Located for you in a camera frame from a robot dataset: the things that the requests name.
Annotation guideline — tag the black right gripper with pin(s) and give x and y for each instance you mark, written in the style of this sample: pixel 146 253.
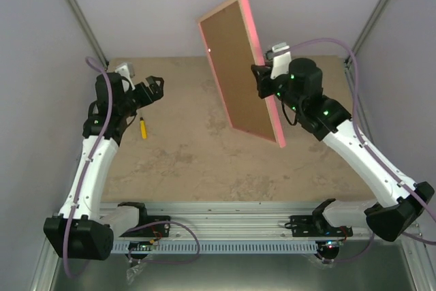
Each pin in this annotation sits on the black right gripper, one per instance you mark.
pixel 262 80

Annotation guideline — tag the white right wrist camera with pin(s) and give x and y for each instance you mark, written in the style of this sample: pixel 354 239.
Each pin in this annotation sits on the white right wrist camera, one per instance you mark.
pixel 280 57

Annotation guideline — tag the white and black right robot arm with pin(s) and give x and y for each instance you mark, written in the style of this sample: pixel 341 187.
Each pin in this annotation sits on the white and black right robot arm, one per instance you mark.
pixel 399 200

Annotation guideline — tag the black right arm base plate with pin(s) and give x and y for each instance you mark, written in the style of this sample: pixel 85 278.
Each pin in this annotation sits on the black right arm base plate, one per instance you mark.
pixel 307 225

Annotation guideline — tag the left aluminium corner post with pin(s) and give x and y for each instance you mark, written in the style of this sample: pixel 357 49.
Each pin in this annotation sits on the left aluminium corner post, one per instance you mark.
pixel 87 31

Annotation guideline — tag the aluminium rail mounting base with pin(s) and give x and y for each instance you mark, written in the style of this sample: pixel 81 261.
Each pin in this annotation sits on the aluminium rail mounting base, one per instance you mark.
pixel 240 221

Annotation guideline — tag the yellow handled screwdriver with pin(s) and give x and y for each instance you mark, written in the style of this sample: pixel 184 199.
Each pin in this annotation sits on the yellow handled screwdriver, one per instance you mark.
pixel 143 128

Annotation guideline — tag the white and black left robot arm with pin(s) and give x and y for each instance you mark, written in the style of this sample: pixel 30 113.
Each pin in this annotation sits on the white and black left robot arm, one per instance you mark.
pixel 77 231

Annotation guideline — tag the aluminium corner post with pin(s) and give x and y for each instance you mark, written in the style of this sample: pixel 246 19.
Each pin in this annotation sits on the aluminium corner post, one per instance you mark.
pixel 87 31
pixel 370 24

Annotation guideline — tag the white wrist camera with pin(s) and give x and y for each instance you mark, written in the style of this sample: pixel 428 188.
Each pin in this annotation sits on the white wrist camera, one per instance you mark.
pixel 126 69
pixel 280 57

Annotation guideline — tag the grey slotted cable duct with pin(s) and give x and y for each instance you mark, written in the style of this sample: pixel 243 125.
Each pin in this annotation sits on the grey slotted cable duct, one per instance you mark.
pixel 222 247

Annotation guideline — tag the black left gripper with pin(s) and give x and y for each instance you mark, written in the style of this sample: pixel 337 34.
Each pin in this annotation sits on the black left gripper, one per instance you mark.
pixel 158 93

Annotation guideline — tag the clear plastic bag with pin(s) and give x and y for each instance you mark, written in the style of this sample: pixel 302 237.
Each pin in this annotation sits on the clear plastic bag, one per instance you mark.
pixel 133 271

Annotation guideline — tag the right aluminium corner post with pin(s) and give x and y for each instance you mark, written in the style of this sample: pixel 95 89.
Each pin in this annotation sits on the right aluminium corner post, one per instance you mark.
pixel 370 24

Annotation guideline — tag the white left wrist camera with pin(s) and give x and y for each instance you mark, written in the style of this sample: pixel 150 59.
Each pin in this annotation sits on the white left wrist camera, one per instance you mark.
pixel 126 69

